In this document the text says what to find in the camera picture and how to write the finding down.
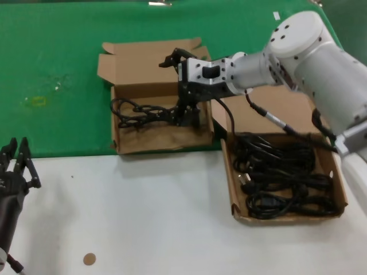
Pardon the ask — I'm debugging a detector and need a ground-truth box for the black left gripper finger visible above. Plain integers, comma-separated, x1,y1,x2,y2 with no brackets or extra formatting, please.
15,136,42,189
0,137,17,172

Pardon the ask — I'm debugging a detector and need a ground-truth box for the cardboard box with intact rim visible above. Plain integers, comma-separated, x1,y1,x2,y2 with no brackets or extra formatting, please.
208,85,348,227

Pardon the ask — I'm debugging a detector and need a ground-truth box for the cardboard box with torn rim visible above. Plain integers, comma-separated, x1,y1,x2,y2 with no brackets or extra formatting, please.
96,37,214,156

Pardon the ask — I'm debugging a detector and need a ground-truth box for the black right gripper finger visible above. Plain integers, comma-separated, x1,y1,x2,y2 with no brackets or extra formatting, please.
159,49,198,68
171,97,201,127

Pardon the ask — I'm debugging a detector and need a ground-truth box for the black power cable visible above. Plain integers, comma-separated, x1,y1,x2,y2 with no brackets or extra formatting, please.
237,171,333,198
245,191,337,221
110,97,184,129
232,133,317,180

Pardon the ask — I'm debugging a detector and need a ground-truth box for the grey left arm cable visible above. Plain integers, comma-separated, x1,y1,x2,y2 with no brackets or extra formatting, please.
5,253,26,275

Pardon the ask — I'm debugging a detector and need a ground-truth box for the grey right arm cable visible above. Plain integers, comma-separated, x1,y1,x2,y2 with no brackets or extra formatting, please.
214,88,339,152

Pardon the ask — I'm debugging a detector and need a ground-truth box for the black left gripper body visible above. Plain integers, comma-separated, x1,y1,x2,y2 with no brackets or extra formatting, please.
0,171,29,252

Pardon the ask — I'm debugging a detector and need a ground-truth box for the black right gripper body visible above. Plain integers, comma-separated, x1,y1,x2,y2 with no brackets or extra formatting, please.
177,81,235,103

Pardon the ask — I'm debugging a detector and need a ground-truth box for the green tablecloth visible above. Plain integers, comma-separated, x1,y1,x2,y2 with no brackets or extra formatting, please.
0,1,367,160

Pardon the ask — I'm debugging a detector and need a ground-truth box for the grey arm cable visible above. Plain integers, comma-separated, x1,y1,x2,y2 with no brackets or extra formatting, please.
5,253,26,275
214,88,339,152

